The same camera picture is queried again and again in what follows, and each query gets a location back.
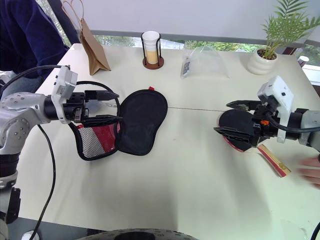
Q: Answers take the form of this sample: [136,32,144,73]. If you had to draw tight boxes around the paper cup stack in holder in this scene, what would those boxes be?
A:
[140,31,165,70]

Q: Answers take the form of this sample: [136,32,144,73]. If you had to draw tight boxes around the person in blue sweater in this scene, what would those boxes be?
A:
[0,0,70,101]

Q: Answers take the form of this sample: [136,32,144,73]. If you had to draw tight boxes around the white cup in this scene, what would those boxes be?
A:
[298,55,311,67]

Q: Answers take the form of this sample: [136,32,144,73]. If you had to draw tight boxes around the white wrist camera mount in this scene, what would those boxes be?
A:
[51,65,78,125]
[256,75,295,144]

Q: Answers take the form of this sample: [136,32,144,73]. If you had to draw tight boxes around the white ribbed plant pot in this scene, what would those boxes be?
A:
[247,47,279,76]

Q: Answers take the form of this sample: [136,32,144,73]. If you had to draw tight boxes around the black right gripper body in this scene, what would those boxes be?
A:
[251,101,281,148]

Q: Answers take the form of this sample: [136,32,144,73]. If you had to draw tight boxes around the black hanging cable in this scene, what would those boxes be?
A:
[31,124,57,236]

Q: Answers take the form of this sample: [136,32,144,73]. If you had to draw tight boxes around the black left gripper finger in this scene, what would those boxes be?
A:
[80,114,124,126]
[84,89,121,102]

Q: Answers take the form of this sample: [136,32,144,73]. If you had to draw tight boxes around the green leafy plant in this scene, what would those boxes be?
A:
[260,0,320,60]

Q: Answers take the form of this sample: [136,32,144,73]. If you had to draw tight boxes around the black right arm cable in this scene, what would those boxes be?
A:
[264,112,320,133]

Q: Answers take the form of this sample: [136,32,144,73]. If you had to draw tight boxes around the stacked white paper cups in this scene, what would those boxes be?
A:
[142,30,158,65]

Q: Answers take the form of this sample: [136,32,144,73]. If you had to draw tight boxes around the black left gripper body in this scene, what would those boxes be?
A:
[62,91,91,124]

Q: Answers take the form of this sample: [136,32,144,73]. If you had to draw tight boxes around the brown paper bag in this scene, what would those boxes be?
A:
[61,0,112,76]

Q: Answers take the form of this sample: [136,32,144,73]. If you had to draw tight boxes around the dark rounded shape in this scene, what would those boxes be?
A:
[81,227,201,240]

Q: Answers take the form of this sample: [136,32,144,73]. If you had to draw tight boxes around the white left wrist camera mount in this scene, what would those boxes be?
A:
[51,65,78,125]

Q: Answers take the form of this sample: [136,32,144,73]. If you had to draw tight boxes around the small white round object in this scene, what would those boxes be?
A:
[21,229,41,240]

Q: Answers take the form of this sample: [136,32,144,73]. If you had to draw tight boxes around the black left wrist camera cable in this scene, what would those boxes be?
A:
[0,64,70,101]

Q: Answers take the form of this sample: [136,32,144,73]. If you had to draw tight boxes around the black paddle case red lining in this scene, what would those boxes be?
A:
[68,85,169,162]

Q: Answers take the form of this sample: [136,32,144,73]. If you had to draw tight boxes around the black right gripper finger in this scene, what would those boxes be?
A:
[213,126,254,151]
[225,99,262,111]

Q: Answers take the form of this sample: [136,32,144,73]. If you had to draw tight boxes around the table tennis paddle black rubber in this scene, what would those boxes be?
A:
[217,109,292,179]

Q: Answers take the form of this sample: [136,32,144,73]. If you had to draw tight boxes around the clear plastic bag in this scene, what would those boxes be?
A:
[180,45,231,81]

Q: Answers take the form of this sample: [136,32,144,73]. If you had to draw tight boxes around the black left gripper cable loop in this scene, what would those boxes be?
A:
[74,80,122,121]

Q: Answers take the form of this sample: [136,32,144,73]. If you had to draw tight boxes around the person's bare hand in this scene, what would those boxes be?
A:
[298,157,320,189]

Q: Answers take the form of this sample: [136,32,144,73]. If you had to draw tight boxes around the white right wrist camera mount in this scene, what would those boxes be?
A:
[256,75,295,144]

